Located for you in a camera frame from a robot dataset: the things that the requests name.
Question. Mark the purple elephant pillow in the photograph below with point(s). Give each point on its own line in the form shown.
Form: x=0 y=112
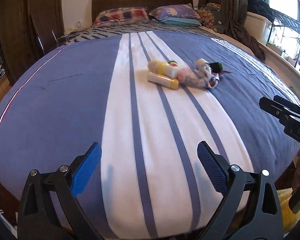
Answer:
x=175 y=11

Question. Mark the teal pillow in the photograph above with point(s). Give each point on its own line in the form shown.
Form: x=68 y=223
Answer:
x=185 y=22

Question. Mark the plaid red blue pillow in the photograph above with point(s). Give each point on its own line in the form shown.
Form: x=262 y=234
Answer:
x=121 y=16

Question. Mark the dark wooden headboard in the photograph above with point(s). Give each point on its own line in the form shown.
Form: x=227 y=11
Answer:
x=98 y=6

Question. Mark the dark wooden wardrobe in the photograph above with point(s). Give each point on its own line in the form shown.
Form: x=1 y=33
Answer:
x=29 y=29

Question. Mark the yellow lotion bottle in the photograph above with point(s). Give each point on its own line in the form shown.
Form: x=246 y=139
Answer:
x=163 y=68

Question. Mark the cream tube bottle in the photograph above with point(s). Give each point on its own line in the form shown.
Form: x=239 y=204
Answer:
x=163 y=80

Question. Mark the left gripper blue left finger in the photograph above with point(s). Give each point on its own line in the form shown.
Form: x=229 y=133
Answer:
x=82 y=168

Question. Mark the brown curtain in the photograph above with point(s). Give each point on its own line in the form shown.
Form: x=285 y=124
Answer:
x=235 y=14

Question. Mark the black thread spool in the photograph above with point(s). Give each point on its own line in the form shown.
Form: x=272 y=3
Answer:
x=216 y=67

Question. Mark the brown patterned cushion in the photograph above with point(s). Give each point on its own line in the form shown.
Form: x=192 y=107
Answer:
x=207 y=15

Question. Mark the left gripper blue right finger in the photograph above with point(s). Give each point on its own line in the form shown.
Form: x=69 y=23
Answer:
x=215 y=166

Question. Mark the white storage box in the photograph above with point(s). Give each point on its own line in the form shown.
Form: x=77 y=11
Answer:
x=258 y=26

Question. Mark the white bandage roll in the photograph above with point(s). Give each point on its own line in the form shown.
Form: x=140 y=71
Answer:
x=201 y=65

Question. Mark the plaid ribbon bow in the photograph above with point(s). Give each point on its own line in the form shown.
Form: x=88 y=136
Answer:
x=214 y=79

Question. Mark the black folding rack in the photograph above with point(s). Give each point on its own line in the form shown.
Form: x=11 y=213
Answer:
x=285 y=35

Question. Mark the blue white striped bedspread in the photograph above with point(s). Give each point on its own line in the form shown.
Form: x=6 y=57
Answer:
x=150 y=182

